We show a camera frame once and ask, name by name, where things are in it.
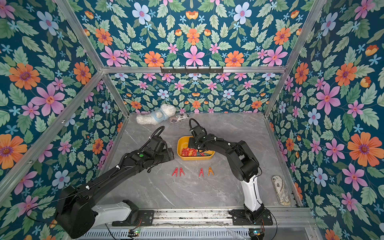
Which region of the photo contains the yellow plastic storage box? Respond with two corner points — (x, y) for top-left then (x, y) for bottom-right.
(177, 136), (216, 161)

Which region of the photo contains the orange clothespin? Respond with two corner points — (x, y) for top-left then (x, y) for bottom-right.
(208, 167), (215, 176)

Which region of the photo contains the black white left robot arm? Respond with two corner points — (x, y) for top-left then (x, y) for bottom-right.
(55, 136), (174, 239)

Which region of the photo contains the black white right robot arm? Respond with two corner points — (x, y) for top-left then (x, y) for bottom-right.
(189, 125), (265, 214)

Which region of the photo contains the newspaper print pouch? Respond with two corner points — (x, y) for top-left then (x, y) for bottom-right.
(169, 113), (190, 124)

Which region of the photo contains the white plush teddy bear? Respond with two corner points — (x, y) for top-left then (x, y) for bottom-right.
(136, 104), (177, 125)

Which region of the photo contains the patterned shoe insole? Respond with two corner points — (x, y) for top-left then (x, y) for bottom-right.
(272, 175), (291, 206)

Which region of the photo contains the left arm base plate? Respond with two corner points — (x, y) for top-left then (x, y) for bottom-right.
(112, 210), (155, 227)

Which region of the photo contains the black wall hook rail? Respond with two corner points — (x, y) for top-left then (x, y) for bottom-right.
(160, 67), (224, 74)

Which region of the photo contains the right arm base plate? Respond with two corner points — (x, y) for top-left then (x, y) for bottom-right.
(229, 209), (274, 226)

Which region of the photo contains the aluminium front mounting rail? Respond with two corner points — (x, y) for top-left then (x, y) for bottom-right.
(80, 207), (322, 240)

